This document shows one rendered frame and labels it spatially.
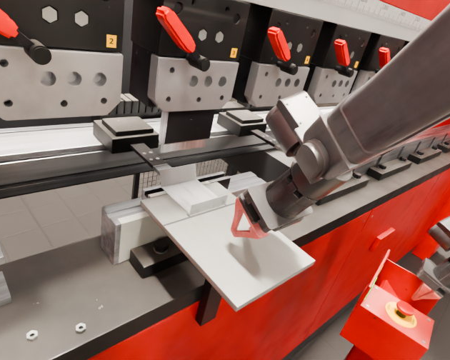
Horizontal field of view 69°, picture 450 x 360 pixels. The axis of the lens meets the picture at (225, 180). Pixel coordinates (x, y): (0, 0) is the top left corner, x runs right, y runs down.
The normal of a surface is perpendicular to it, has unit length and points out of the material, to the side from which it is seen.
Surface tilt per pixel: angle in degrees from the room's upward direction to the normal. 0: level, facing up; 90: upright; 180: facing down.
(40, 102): 90
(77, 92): 90
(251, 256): 0
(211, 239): 0
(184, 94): 90
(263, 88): 90
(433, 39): 112
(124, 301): 0
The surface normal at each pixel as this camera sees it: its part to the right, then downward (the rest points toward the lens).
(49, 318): 0.21, -0.85
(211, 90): 0.63, 0.49
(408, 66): -0.92, 0.33
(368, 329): -0.61, 0.27
